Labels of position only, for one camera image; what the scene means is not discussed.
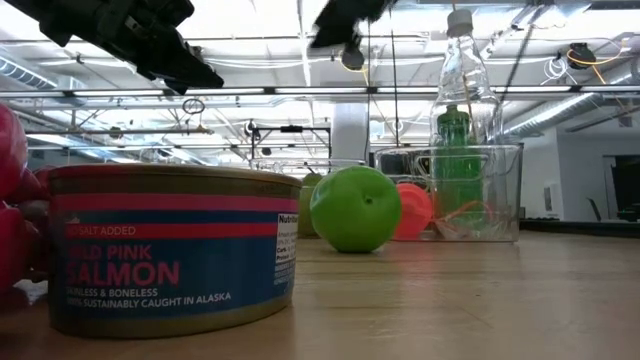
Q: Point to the dark red grape bunch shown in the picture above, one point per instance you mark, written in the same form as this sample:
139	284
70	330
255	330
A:
39	225

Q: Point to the clear water bottle white cap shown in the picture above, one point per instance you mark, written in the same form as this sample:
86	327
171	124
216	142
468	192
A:
465	75

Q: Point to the salmon can gold lid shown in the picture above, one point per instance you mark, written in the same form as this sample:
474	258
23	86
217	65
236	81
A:
175	260

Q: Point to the green squeeze bottle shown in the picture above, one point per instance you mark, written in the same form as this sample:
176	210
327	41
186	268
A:
457	165

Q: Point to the green pear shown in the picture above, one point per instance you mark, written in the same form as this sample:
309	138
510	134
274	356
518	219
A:
306	210

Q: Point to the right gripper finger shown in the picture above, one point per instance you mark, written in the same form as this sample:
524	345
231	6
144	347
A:
335	25

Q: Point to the red bell pepper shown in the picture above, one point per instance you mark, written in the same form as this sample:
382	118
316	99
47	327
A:
10	150

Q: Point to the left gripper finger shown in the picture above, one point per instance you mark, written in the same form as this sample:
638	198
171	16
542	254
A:
185	67

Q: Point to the thin black vertical pole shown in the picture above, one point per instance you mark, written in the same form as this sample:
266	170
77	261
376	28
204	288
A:
368	100

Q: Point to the orange squeeze bottle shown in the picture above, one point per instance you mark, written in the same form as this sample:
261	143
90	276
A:
417	210

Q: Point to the green apple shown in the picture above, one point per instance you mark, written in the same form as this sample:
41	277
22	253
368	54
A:
355	210

